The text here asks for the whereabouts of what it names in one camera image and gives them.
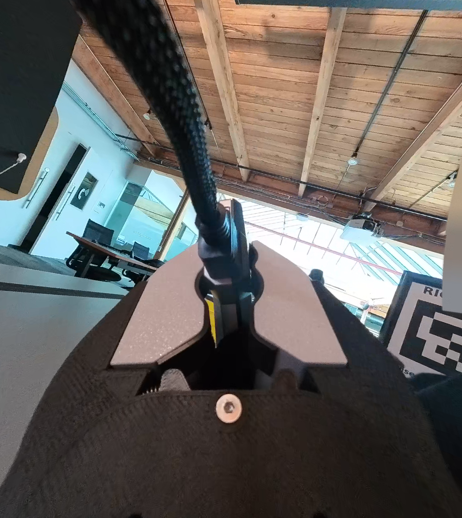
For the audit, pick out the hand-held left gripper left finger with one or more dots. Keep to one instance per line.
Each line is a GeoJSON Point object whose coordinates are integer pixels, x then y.
{"type": "Point", "coordinates": [158, 323]}

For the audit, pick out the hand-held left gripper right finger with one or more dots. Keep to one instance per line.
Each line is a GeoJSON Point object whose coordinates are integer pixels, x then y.
{"type": "Point", "coordinates": [300, 319]}

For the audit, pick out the yellow plastic bin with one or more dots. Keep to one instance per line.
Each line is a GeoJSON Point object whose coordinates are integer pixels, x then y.
{"type": "Point", "coordinates": [210, 319]}

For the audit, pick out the black office chair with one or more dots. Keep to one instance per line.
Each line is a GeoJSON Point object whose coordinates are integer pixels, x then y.
{"type": "Point", "coordinates": [140, 251]}
{"type": "Point", "coordinates": [97, 232]}

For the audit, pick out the wooden office desk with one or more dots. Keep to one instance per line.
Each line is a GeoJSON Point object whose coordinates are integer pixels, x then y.
{"type": "Point", "coordinates": [101, 249]}

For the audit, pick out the white ceiling projector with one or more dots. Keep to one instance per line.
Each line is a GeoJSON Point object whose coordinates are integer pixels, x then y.
{"type": "Point", "coordinates": [360, 231]}

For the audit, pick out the black white tag sign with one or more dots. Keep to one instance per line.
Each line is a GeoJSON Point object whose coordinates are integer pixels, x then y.
{"type": "Point", "coordinates": [417, 323]}

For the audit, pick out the framed phone icon sign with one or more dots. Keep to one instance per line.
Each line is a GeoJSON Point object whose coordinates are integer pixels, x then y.
{"type": "Point", "coordinates": [83, 191]}

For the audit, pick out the black glass door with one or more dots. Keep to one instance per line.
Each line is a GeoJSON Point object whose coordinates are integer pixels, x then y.
{"type": "Point", "coordinates": [59, 194]}

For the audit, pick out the person's dark printed sweatshirt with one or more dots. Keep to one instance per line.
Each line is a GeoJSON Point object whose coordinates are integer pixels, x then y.
{"type": "Point", "coordinates": [457, 404]}

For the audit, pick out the black panel wooden rim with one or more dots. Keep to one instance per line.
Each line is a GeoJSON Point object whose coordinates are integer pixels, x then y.
{"type": "Point", "coordinates": [12, 81]}

